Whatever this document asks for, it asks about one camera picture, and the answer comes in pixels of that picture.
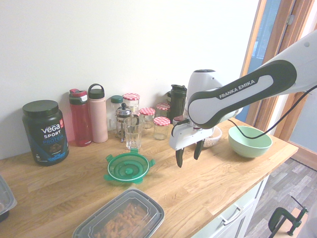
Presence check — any silver cabinet handle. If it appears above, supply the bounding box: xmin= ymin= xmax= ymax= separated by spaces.
xmin=219 ymin=207 xmax=245 ymax=225

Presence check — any mint green bowl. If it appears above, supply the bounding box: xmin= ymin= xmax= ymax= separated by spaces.
xmin=227 ymin=125 xmax=273 ymax=159

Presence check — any small jar red checkered lid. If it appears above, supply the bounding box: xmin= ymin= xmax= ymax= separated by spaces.
xmin=155 ymin=103 xmax=171 ymax=119
xmin=139 ymin=107 xmax=156 ymax=129
xmin=153 ymin=116 xmax=171 ymax=141

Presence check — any pink insulated bottle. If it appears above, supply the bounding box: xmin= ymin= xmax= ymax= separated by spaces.
xmin=88 ymin=83 xmax=108 ymax=144

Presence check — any green metal clamp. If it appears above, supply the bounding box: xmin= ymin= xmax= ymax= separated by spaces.
xmin=268 ymin=195 xmax=309 ymax=236

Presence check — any black food container clear lid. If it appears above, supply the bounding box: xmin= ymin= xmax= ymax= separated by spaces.
xmin=0 ymin=175 xmax=18 ymax=223
xmin=71 ymin=188 xmax=165 ymax=238

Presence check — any black shaker bottle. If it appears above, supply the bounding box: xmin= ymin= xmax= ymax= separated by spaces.
xmin=169 ymin=84 xmax=187 ymax=122

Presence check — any clear plastic bowl of cereal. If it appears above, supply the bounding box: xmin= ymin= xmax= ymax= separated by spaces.
xmin=202 ymin=126 xmax=223 ymax=148

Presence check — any glass French press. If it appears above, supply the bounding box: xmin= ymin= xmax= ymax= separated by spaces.
xmin=114 ymin=103 xmax=141 ymax=144

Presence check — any wooden door frame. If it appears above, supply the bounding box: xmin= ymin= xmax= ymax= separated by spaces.
xmin=239 ymin=0 xmax=317 ymax=139

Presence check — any clear glass tumbler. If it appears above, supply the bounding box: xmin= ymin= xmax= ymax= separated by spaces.
xmin=123 ymin=116 xmax=144 ymax=151

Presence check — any white kitchen cabinet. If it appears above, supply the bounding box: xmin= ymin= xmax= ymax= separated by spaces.
xmin=198 ymin=173 xmax=270 ymax=238

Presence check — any black camera cable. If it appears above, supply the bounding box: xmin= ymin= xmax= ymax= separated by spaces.
xmin=227 ymin=85 xmax=317 ymax=139

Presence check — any tall jar red checkered lid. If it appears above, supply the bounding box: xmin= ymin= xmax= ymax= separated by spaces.
xmin=122 ymin=93 xmax=141 ymax=117

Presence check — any black Vega protein tub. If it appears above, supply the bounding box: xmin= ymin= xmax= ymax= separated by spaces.
xmin=21 ymin=100 xmax=70 ymax=167

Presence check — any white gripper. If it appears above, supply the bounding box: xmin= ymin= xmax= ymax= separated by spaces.
xmin=169 ymin=119 xmax=216 ymax=169

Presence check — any clear jar with green lid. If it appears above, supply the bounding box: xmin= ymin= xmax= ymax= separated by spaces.
xmin=107 ymin=95 xmax=124 ymax=132

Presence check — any red water bottle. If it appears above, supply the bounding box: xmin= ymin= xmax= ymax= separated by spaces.
xmin=68 ymin=88 xmax=93 ymax=147

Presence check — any green round container lid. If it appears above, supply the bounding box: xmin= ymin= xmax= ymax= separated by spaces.
xmin=103 ymin=148 xmax=156 ymax=185

